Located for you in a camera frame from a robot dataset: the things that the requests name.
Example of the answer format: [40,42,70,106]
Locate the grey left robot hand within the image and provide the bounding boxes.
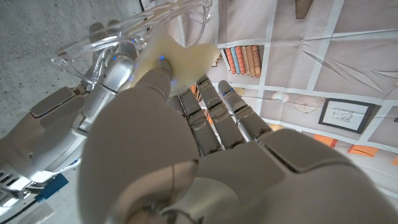
[77,58,398,224]

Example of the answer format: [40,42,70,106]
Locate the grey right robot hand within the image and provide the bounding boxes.
[0,20,141,187]

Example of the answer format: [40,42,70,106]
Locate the yellow sponge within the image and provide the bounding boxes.
[130,29,221,91]

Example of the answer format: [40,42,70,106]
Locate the printed bookshelf backdrop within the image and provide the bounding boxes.
[139,0,398,200]

